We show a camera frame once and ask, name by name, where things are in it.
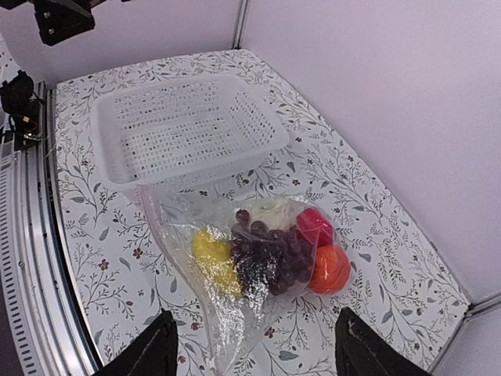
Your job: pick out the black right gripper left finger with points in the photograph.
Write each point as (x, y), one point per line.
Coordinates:
(153, 352)

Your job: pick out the left aluminium frame post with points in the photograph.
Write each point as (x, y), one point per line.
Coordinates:
(240, 23)

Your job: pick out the orange toy pepper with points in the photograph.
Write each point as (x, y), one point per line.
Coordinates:
(331, 272)

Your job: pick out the right aluminium frame post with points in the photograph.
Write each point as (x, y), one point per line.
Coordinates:
(486, 305)

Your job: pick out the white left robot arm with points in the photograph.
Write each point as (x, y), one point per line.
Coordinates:
(22, 48)

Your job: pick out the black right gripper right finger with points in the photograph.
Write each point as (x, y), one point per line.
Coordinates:
(359, 350)

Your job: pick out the floral patterned table mat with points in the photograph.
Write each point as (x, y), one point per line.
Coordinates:
(398, 283)

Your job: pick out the aluminium frame post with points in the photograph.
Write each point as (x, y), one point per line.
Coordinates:
(240, 23)
(486, 305)

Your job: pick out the white toy cabbage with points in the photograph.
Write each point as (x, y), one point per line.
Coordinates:
(276, 213)

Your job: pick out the aluminium front rail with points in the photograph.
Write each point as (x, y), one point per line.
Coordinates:
(46, 320)

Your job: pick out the dark red toy grapes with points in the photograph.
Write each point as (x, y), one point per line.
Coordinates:
(272, 261)

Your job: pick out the white plastic mesh basket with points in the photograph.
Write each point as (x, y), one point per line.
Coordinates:
(182, 133)

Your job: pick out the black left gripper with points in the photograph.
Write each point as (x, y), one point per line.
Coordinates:
(59, 20)

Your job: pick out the yellow toy lemon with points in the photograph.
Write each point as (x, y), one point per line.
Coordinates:
(213, 258)

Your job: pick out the clear zip top bag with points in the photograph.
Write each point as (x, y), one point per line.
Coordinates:
(233, 325)

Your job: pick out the red toy pepper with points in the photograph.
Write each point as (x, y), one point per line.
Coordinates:
(315, 228)

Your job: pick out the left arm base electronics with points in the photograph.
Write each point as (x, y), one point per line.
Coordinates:
(22, 106)

